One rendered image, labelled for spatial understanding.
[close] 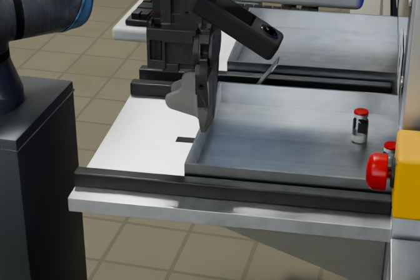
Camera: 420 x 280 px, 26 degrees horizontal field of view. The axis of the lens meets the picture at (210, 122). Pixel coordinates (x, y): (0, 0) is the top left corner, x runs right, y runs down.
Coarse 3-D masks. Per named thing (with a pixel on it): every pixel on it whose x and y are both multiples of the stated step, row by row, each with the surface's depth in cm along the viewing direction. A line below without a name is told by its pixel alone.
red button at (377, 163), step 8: (376, 152) 97; (368, 160) 97; (376, 160) 96; (384, 160) 95; (368, 168) 96; (376, 168) 95; (384, 168) 95; (368, 176) 96; (376, 176) 95; (384, 176) 95; (368, 184) 96; (376, 184) 96; (384, 184) 95
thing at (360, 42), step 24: (288, 24) 167; (312, 24) 167; (336, 24) 166; (360, 24) 165; (384, 24) 164; (240, 48) 156; (288, 48) 158; (312, 48) 158; (336, 48) 158; (360, 48) 158; (384, 48) 158; (264, 72) 145; (288, 72) 144; (312, 72) 143; (336, 72) 142; (360, 72) 142; (384, 72) 141
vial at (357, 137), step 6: (354, 114) 126; (354, 120) 126; (360, 120) 125; (366, 120) 126; (354, 126) 126; (360, 126) 126; (366, 126) 126; (354, 132) 126; (360, 132) 126; (366, 132) 126; (354, 138) 127; (360, 138) 126; (366, 138) 127
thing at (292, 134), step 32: (224, 96) 138; (256, 96) 137; (288, 96) 136; (320, 96) 136; (352, 96) 135; (384, 96) 134; (224, 128) 131; (256, 128) 131; (288, 128) 131; (320, 128) 131; (384, 128) 131; (192, 160) 119; (224, 160) 123; (256, 160) 123; (288, 160) 123; (320, 160) 123; (352, 160) 123; (384, 192) 112
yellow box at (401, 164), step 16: (400, 144) 95; (416, 144) 95; (400, 160) 92; (416, 160) 92; (400, 176) 93; (416, 176) 92; (400, 192) 94; (416, 192) 93; (400, 208) 94; (416, 208) 94
